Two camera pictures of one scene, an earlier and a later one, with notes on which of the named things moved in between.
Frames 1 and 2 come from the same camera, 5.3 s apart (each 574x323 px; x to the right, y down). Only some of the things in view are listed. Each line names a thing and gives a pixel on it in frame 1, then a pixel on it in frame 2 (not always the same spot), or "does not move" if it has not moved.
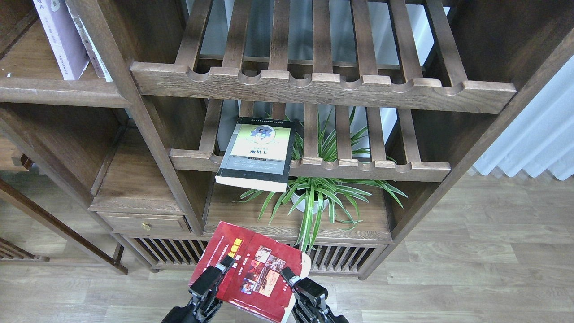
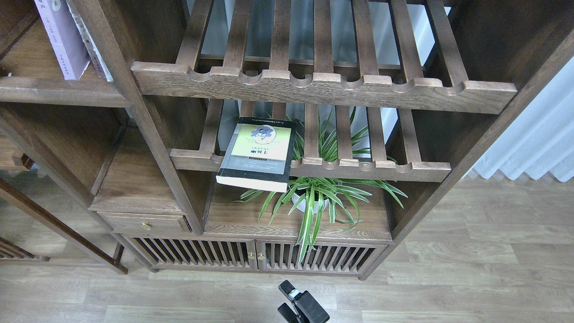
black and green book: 258,154 does not move
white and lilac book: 63,37 does not move
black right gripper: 310,306 → 307,308
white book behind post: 73,7 does not move
